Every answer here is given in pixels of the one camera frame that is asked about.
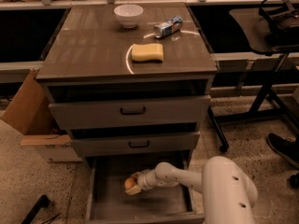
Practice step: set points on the orange fruit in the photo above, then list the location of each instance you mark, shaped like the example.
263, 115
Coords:
129, 183

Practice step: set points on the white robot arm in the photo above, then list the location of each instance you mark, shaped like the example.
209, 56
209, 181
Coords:
228, 193

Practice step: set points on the open grey bottom drawer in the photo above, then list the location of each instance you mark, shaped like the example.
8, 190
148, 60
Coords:
109, 204

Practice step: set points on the grey middle drawer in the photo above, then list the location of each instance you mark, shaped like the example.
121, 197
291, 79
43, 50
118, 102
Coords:
136, 144

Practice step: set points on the grey top drawer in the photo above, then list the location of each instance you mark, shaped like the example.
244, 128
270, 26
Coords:
125, 113

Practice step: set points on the grey drawer cabinet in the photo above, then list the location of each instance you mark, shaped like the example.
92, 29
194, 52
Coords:
91, 61

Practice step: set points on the black tool on floor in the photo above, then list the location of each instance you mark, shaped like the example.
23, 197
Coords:
42, 202

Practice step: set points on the brown cardboard box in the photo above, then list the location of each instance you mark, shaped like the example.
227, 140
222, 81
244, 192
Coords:
29, 114

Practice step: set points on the yellow sponge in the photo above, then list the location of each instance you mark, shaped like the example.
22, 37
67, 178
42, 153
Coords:
148, 52

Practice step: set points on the black shoe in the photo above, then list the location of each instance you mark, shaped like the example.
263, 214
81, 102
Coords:
287, 149

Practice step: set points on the crushed blue soda can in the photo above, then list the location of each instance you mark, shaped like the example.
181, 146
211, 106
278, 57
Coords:
168, 27

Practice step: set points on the white ceramic bowl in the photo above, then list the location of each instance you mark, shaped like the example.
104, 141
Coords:
128, 15

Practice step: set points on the black bag on table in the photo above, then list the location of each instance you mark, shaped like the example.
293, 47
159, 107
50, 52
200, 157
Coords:
283, 23

